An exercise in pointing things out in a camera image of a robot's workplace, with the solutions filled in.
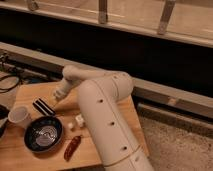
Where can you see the large white cube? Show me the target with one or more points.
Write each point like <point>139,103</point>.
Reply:
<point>80,120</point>

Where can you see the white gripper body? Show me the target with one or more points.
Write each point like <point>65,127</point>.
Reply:
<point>62,89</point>

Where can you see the metal bracket middle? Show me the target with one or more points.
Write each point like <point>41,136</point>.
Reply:
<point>102,11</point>

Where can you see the black round bowl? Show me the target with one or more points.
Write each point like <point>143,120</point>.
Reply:
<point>43,134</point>

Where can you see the white plastic cup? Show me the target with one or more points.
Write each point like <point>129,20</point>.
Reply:
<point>20,116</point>

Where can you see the metal bracket right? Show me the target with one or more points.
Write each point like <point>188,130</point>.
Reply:
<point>165,17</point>

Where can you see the red chili pepper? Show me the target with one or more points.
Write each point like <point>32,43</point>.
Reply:
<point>71,147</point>

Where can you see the black striped eraser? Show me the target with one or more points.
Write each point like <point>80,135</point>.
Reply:
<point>43,108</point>

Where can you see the small white cube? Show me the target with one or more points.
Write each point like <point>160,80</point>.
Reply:
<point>71,126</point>

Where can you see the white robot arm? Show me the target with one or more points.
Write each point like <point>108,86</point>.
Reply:
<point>97,98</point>

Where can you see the metal bracket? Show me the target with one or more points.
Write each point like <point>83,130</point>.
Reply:
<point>165,17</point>
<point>102,11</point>

